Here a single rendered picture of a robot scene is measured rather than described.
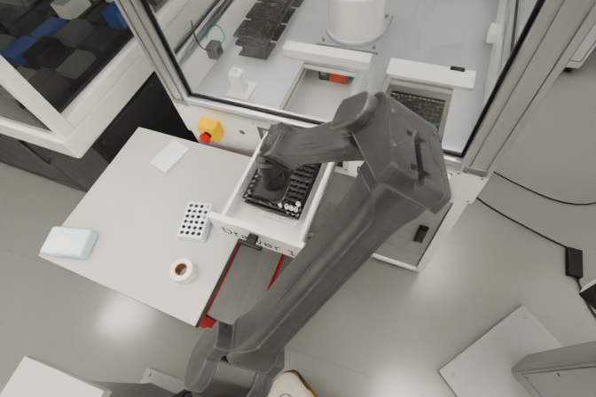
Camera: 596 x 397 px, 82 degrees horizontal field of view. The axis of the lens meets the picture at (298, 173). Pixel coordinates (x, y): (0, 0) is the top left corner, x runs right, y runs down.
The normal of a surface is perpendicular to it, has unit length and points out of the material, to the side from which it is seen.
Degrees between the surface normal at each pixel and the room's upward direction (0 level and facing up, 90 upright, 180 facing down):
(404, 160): 38
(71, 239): 0
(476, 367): 5
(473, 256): 0
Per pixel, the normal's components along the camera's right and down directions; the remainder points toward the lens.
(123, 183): -0.11, -0.54
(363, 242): 0.07, 0.51
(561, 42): -0.37, 0.81
